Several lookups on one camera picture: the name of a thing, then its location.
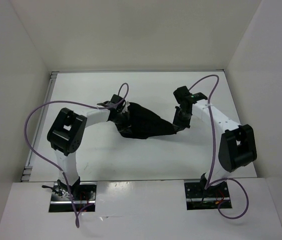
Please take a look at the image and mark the metal base plate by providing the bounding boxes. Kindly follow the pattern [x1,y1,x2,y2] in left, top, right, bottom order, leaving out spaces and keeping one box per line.
[42,182,97,213]
[184,180,232,211]

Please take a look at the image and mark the purple cable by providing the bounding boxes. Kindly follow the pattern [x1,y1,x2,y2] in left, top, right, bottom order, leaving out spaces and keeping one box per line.
[188,74,249,220]
[24,82,129,229]

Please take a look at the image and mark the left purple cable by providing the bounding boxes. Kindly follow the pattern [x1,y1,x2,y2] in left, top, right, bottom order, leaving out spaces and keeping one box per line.
[24,82,129,229]

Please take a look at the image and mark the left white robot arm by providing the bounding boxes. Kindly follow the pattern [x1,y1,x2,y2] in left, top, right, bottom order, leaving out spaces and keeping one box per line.
[47,94,128,200]

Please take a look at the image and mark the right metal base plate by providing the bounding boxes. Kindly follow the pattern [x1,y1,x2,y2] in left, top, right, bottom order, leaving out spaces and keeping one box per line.
[184,180,232,211]

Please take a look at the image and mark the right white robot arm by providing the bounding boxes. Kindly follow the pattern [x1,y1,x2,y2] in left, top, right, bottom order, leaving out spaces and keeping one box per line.
[173,86,257,197]

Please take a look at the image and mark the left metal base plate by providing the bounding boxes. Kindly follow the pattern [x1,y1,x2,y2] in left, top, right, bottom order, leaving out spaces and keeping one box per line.
[42,182,97,213]

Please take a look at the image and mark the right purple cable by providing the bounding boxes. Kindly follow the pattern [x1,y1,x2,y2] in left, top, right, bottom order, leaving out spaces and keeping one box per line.
[188,74,249,220]

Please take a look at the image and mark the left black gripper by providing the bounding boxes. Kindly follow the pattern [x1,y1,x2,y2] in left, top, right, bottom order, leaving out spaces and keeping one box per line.
[111,110,134,135]

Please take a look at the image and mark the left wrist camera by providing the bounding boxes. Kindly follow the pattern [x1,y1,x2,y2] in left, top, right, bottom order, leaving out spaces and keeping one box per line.
[121,101,130,114]

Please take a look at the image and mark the black skirt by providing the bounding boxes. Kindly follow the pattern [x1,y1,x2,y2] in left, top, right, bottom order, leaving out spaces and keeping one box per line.
[117,102,176,140]

